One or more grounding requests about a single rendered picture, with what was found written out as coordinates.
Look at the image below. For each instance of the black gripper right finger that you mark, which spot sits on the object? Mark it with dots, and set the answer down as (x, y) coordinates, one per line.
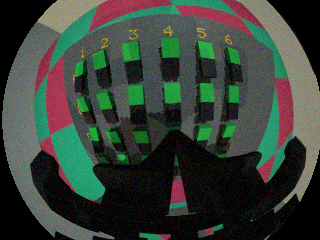
(200, 169)

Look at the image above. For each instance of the grey switch panel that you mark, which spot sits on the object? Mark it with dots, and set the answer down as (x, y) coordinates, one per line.
(130, 83)

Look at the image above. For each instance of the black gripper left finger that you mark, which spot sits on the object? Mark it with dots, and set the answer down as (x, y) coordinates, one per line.
(153, 175)

